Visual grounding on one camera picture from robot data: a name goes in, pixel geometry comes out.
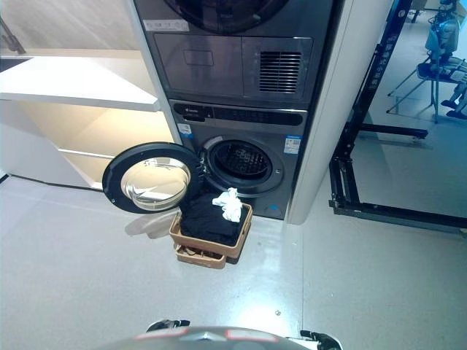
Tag white cloth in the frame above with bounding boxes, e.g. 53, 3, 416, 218
212, 187, 244, 224

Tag black clothes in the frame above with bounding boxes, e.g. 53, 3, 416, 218
180, 192, 244, 247

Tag grey front-load washing machine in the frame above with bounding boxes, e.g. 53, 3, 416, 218
168, 98, 309, 220

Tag tan woven laundry basket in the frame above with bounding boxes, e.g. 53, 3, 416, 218
169, 202, 254, 265

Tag round washing machine door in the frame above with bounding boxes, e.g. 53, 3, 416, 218
101, 141, 206, 215

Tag energy label sticker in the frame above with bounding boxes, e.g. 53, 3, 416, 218
285, 133, 302, 156

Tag small tan woven tray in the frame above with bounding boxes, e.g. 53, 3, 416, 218
174, 244, 227, 271

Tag grey stacked dryer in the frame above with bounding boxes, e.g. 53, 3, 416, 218
133, 0, 335, 110

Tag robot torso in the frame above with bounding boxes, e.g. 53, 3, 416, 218
105, 319, 344, 350

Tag white dryer label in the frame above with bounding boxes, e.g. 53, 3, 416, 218
143, 19, 191, 33

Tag white shelf cabinet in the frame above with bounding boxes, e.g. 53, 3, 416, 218
0, 47, 183, 193

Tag blue seat folding chair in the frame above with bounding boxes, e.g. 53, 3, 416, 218
385, 54, 467, 125

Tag seated humanoid robot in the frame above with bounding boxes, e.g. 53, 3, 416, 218
425, 0, 467, 118

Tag dark metal faucet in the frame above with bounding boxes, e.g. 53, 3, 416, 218
0, 14, 27, 55

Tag black metal frame stand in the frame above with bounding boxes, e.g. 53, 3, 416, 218
328, 0, 467, 235

